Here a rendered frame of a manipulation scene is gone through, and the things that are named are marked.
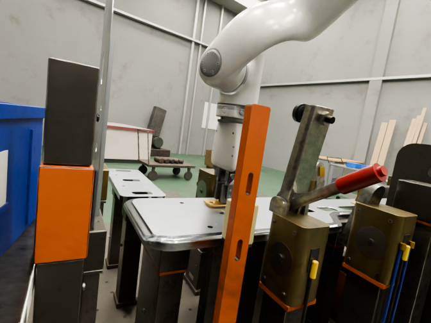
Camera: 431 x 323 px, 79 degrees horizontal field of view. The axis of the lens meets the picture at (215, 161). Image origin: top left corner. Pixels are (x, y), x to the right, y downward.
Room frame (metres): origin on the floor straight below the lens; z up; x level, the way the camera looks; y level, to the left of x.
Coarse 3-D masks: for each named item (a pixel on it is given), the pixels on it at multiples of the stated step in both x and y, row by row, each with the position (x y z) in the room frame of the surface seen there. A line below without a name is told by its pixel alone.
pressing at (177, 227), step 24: (144, 216) 0.43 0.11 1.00; (168, 216) 0.44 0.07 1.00; (192, 216) 0.46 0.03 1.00; (216, 216) 0.48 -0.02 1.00; (264, 216) 0.52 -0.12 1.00; (312, 216) 0.57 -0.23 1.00; (336, 216) 0.59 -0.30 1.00; (144, 240) 0.35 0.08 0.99; (168, 240) 0.34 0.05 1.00; (192, 240) 0.36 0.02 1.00; (216, 240) 0.38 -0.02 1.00; (264, 240) 0.43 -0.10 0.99
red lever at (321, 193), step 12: (372, 168) 0.29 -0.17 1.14; (384, 168) 0.29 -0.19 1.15; (336, 180) 0.33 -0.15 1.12; (348, 180) 0.31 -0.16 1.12; (360, 180) 0.30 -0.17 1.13; (372, 180) 0.29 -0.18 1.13; (384, 180) 0.29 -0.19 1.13; (312, 192) 0.36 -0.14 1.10; (324, 192) 0.34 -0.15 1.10; (336, 192) 0.33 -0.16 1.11; (348, 192) 0.32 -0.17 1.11; (300, 204) 0.37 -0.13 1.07
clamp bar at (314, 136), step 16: (304, 112) 0.38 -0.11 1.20; (320, 112) 0.36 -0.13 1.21; (304, 128) 0.37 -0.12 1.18; (320, 128) 0.37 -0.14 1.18; (304, 144) 0.37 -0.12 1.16; (320, 144) 0.38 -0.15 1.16; (304, 160) 0.37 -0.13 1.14; (288, 176) 0.38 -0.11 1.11; (304, 176) 0.38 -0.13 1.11; (288, 192) 0.38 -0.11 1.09; (304, 192) 0.39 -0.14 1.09; (288, 208) 0.38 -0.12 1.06
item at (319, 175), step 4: (320, 164) 0.84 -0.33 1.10; (316, 168) 0.83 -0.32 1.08; (320, 168) 0.83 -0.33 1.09; (324, 168) 0.84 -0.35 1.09; (316, 172) 0.83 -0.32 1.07; (320, 172) 0.82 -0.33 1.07; (324, 172) 0.83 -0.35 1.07; (312, 176) 0.84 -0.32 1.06; (316, 176) 0.83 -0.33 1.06; (320, 176) 0.83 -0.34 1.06; (324, 176) 0.84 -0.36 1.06; (316, 180) 0.82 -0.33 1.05; (320, 180) 0.83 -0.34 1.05; (324, 180) 0.84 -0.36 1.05; (316, 184) 0.82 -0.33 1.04; (320, 184) 0.83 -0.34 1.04; (324, 184) 0.84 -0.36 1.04; (316, 188) 0.82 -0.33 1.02
